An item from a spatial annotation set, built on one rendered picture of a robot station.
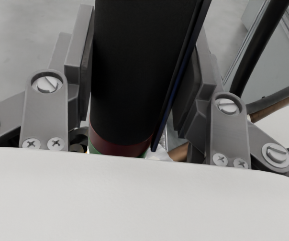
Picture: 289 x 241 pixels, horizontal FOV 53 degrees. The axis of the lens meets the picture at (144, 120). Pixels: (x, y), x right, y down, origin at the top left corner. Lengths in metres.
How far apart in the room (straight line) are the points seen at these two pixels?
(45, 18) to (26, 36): 0.32
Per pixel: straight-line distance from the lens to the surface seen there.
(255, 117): 0.30
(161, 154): 0.23
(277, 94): 0.31
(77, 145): 0.38
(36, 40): 2.64
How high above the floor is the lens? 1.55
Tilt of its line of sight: 49 degrees down
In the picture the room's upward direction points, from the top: 15 degrees clockwise
